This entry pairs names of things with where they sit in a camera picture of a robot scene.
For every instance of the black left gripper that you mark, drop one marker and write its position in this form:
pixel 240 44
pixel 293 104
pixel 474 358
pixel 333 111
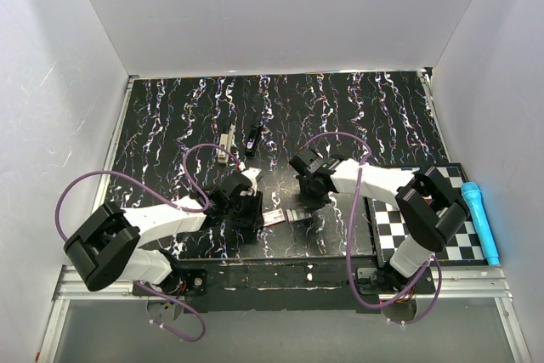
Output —
pixel 254 218

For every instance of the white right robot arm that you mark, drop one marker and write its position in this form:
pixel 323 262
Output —
pixel 433 210

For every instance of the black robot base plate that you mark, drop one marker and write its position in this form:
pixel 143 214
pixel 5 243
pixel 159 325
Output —
pixel 272 284

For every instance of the aluminium frame rail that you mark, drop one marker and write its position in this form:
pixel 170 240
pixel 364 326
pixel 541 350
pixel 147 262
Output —
pixel 100 248

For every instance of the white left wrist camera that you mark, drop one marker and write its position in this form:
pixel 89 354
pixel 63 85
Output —
pixel 254 174

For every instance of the staple box tray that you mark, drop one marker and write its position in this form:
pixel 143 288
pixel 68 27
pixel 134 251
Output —
pixel 296 215

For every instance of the white red staple box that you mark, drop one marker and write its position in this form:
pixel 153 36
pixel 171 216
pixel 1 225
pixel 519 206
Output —
pixel 273 217

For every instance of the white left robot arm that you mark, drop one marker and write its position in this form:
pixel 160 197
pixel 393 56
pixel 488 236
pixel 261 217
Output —
pixel 186 216

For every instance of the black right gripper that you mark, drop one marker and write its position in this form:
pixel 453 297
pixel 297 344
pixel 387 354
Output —
pixel 308 202

